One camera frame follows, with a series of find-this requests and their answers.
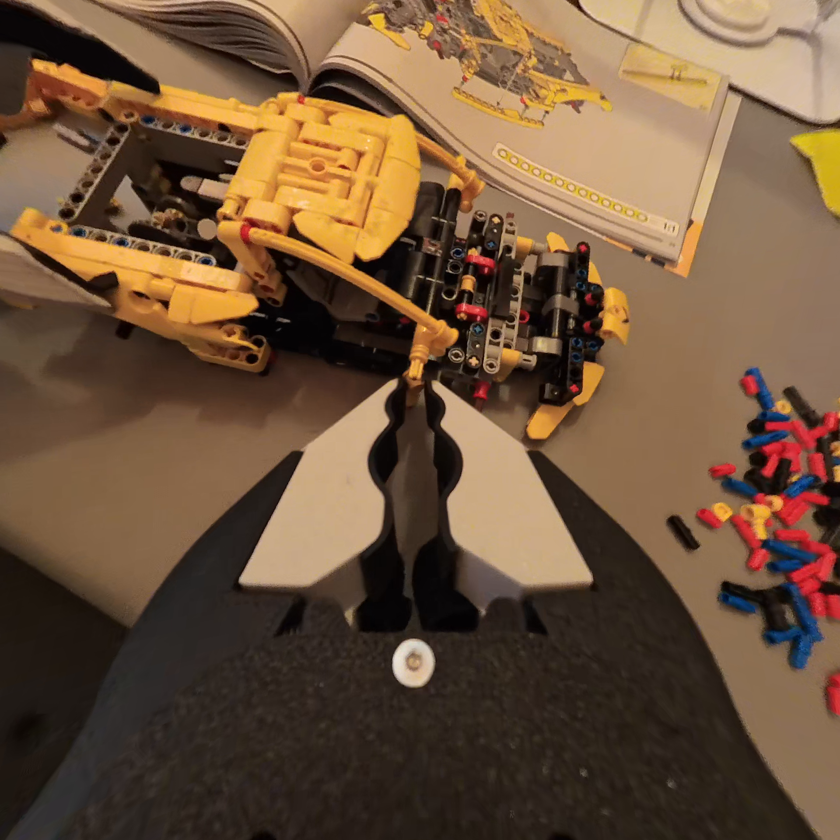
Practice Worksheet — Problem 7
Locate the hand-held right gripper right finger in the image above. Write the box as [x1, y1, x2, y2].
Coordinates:
[423, 379, 595, 624]

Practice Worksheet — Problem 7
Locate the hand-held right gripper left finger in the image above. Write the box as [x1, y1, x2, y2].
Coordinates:
[238, 377, 411, 627]

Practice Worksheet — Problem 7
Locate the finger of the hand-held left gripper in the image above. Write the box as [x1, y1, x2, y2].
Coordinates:
[0, 7, 160, 94]
[0, 233, 119, 311]

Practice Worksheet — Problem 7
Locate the yellow black brick car model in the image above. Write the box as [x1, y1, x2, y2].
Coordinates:
[0, 58, 632, 442]

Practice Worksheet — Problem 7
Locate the grey desk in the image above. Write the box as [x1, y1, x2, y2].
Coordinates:
[0, 0, 840, 840]

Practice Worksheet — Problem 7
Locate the pile of small brick pins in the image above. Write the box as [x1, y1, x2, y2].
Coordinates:
[666, 366, 840, 716]

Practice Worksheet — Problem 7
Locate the open instruction booklet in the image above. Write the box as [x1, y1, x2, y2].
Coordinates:
[98, 0, 742, 278]

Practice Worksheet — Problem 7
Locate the yellow paper sheet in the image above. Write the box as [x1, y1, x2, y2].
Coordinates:
[789, 128, 840, 217]

